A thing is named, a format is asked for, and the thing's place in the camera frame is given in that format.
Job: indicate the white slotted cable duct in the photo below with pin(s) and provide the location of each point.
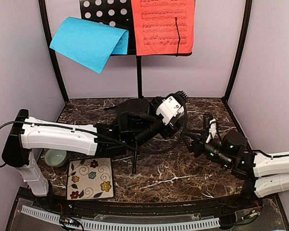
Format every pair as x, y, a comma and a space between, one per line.
120, 223

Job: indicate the red sheet music page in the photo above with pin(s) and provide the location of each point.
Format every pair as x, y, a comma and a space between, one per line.
163, 27

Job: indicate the black frame post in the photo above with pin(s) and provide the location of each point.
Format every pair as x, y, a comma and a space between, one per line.
54, 61
236, 64

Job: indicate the black perforated music stand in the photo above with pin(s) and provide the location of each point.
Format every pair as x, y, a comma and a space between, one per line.
118, 13

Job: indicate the pale green ceramic bowl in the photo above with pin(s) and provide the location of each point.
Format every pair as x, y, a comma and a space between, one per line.
55, 158

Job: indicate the left black frame post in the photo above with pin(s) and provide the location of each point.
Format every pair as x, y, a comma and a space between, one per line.
54, 61

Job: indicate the square floral ceramic plate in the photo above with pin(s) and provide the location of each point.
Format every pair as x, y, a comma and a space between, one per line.
90, 179

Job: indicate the small green circuit board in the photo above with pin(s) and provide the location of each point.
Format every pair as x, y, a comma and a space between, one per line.
69, 222

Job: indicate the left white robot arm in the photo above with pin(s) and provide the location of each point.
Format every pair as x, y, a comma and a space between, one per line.
28, 133

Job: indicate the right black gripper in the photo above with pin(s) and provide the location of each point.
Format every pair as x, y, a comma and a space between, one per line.
196, 147

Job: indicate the right black frame post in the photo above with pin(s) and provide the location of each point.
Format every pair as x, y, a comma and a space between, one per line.
236, 64

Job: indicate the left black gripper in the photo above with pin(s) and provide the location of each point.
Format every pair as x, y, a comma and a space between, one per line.
174, 128

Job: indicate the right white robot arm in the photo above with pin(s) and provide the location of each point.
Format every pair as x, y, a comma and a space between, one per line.
263, 174

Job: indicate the blue sheet music page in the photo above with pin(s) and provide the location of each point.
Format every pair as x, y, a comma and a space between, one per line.
89, 43

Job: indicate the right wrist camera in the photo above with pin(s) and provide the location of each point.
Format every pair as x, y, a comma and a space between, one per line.
210, 125

